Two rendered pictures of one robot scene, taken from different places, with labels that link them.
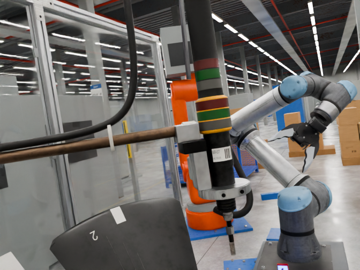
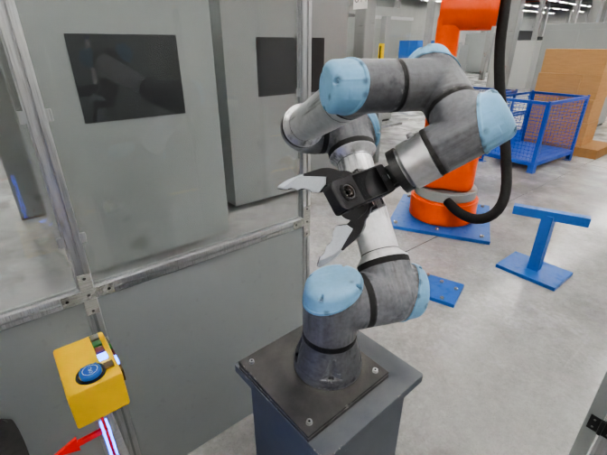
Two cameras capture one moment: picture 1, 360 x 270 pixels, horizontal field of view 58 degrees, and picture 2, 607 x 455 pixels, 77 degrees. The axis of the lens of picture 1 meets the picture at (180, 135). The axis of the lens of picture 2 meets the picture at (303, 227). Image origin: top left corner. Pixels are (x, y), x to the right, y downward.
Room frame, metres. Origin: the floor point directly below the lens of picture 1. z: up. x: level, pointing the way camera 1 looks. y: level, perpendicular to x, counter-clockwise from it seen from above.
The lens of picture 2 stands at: (0.54, -0.60, 1.67)
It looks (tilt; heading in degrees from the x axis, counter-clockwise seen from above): 26 degrees down; 26
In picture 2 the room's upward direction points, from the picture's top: straight up
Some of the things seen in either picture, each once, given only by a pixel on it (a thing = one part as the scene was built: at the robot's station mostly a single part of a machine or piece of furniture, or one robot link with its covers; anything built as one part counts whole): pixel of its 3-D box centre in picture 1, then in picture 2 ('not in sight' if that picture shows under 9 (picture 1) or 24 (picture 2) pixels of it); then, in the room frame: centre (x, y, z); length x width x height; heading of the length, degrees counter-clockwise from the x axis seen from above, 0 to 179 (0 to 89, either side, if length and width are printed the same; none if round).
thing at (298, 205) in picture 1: (295, 207); (334, 302); (1.15, -0.37, 1.19); 0.13 x 0.12 x 0.14; 133
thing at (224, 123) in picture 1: (215, 124); not in sight; (0.43, -0.05, 1.55); 0.04 x 0.04 x 0.01
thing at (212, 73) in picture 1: (208, 75); not in sight; (0.43, -0.05, 1.62); 0.03 x 0.03 x 0.01
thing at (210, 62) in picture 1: (206, 65); not in sight; (0.43, -0.05, 1.63); 0.03 x 0.03 x 0.01
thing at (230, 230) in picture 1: (230, 235); not in sight; (0.43, -0.05, 1.40); 0.01 x 0.01 x 0.05
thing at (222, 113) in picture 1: (213, 114); not in sight; (0.43, -0.05, 1.56); 0.04 x 0.04 x 0.01
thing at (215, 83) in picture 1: (209, 85); not in sight; (0.43, -0.05, 1.60); 0.03 x 0.03 x 0.01
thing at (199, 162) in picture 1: (212, 157); not in sight; (0.42, -0.04, 1.51); 0.09 x 0.07 x 0.10; 100
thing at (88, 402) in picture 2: not in sight; (91, 378); (0.88, 0.07, 1.02); 0.16 x 0.10 x 0.11; 65
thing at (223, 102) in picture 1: (211, 104); not in sight; (0.43, -0.05, 1.58); 0.04 x 0.04 x 0.01
